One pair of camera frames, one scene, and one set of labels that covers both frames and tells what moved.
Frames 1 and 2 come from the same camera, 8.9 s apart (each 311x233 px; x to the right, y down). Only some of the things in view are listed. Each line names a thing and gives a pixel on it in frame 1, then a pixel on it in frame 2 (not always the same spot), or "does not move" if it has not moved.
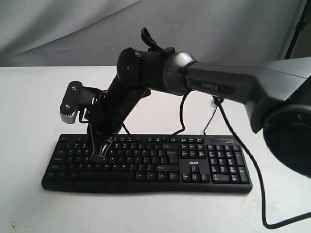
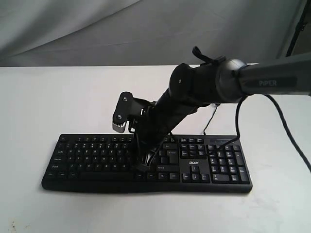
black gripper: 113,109 to 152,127
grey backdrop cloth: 92,33 does not move
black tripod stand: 300,27 does not move
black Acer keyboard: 185,163 does not move
